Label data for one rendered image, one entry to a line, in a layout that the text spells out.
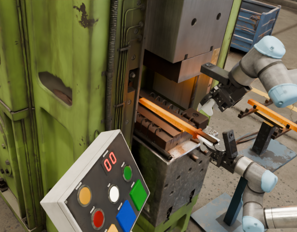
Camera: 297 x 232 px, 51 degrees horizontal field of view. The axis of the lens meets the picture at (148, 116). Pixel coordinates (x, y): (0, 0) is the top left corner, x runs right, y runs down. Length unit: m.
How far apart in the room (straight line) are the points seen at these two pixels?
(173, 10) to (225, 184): 1.87
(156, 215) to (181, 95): 0.64
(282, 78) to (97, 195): 0.60
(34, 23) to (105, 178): 0.71
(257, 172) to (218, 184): 1.41
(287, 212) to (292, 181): 1.79
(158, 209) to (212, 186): 1.12
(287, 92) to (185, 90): 0.87
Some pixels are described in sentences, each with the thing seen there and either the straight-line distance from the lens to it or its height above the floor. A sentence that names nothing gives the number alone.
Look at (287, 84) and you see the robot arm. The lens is 0.90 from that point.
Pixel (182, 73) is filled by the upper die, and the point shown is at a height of 1.31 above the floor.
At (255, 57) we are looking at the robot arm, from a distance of 0.94.
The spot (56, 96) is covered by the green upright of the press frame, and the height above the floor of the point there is 1.12.
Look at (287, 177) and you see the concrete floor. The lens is 3.03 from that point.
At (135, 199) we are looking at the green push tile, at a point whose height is 1.02.
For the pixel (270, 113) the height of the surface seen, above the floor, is 0.96.
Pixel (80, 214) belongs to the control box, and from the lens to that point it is 0.87.
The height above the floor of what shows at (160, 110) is 1.01.
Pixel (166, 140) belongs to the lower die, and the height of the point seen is 0.98.
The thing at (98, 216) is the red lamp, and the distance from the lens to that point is 0.92.
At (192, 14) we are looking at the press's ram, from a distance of 1.12.
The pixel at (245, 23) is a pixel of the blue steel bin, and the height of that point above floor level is 0.50.
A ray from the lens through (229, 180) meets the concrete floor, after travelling 2.75.
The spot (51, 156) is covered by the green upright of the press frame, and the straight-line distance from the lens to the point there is 1.74.
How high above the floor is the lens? 1.83
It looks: 34 degrees down
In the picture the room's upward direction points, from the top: 8 degrees clockwise
